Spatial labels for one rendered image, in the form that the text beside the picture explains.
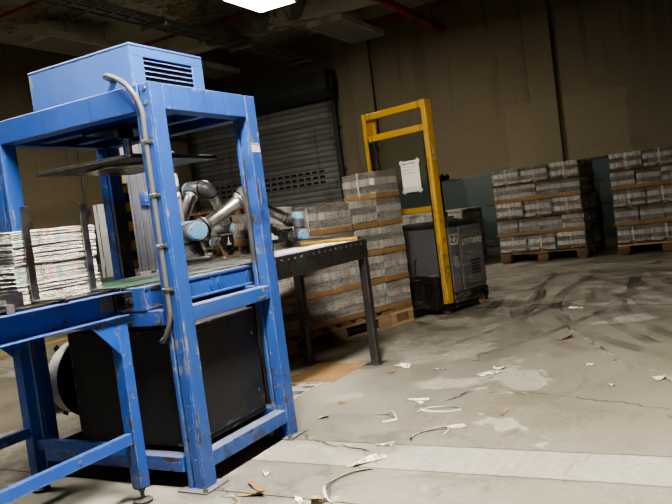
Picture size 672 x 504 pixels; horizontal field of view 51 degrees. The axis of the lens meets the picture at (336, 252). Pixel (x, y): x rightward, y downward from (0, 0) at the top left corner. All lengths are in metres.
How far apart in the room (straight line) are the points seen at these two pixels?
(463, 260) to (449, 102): 5.87
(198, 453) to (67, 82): 1.61
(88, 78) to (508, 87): 9.17
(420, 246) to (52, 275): 4.22
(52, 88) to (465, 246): 4.12
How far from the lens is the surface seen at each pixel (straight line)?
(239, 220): 5.18
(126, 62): 3.00
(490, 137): 11.69
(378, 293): 5.75
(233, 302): 2.97
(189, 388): 2.76
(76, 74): 3.20
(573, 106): 11.43
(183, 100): 2.89
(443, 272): 6.11
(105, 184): 3.78
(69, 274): 2.81
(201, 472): 2.85
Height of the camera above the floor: 0.98
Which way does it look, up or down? 3 degrees down
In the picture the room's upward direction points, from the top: 7 degrees counter-clockwise
